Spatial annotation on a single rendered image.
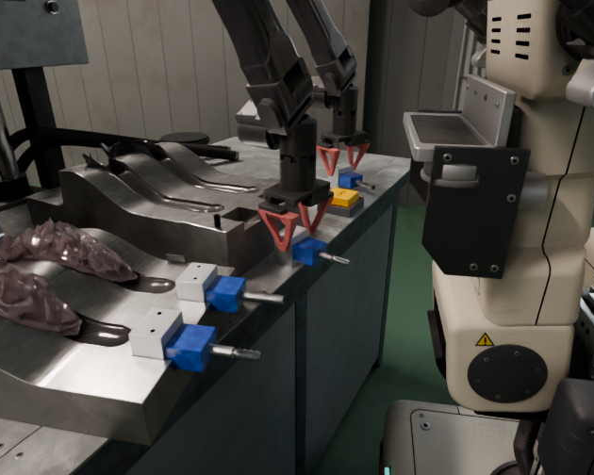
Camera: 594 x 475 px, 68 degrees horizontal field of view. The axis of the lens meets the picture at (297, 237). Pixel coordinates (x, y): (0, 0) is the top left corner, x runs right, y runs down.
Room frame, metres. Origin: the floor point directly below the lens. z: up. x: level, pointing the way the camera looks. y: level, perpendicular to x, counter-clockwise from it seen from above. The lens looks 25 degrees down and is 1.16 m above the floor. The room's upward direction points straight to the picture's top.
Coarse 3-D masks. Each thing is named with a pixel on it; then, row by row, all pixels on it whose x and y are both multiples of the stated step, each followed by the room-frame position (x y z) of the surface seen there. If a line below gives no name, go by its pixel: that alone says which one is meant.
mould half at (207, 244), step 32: (128, 160) 0.84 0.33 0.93; (192, 160) 0.93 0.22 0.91; (64, 192) 0.77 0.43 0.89; (96, 192) 0.73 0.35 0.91; (128, 192) 0.75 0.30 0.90; (192, 192) 0.79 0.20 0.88; (224, 192) 0.79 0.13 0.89; (256, 192) 0.78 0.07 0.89; (96, 224) 0.74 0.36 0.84; (128, 224) 0.70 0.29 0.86; (160, 224) 0.66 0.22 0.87; (192, 224) 0.63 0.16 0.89; (224, 224) 0.63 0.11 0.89; (256, 224) 0.67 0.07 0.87; (160, 256) 0.67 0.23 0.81; (192, 256) 0.63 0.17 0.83; (224, 256) 0.60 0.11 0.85; (256, 256) 0.67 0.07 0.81
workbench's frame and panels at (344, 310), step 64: (384, 256) 1.26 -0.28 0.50; (256, 320) 0.54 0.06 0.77; (320, 320) 0.85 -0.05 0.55; (384, 320) 1.32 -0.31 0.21; (192, 384) 0.41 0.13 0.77; (256, 384) 0.62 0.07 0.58; (320, 384) 0.86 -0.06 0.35; (128, 448) 0.33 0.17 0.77; (192, 448) 0.47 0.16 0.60; (256, 448) 0.61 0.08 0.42; (320, 448) 0.87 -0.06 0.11
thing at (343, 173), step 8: (336, 168) 1.06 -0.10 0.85; (344, 168) 1.06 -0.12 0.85; (352, 168) 1.08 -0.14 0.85; (328, 176) 1.08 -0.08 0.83; (336, 176) 1.06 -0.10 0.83; (344, 176) 1.04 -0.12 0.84; (352, 176) 1.03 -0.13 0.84; (360, 176) 1.04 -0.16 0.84; (336, 184) 1.06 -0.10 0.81; (344, 184) 1.04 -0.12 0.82; (352, 184) 1.03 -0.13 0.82; (360, 184) 1.02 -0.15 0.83; (368, 184) 1.00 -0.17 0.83
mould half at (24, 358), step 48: (0, 240) 0.61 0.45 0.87; (96, 288) 0.47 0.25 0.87; (0, 336) 0.36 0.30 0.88; (48, 336) 0.38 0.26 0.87; (0, 384) 0.33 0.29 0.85; (48, 384) 0.32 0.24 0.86; (96, 384) 0.32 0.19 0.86; (144, 384) 0.32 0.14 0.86; (96, 432) 0.31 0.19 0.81; (144, 432) 0.30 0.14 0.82
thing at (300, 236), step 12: (300, 228) 0.69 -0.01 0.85; (300, 240) 0.67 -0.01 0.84; (312, 240) 0.67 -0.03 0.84; (276, 252) 0.67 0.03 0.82; (288, 252) 0.66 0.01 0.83; (300, 252) 0.65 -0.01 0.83; (312, 252) 0.63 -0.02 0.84; (324, 252) 0.66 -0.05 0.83; (288, 264) 0.66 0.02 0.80; (312, 264) 0.63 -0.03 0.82; (348, 264) 0.61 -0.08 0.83
